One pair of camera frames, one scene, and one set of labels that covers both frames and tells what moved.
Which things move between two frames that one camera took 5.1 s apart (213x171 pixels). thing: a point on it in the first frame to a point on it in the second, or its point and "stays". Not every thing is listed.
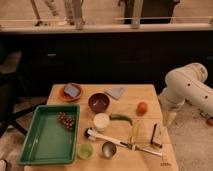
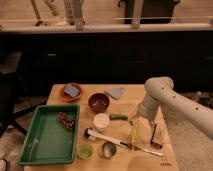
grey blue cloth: x=116 y=92 stays
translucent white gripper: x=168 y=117 to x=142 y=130
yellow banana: x=134 y=133 stays
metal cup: x=108 y=149 stays
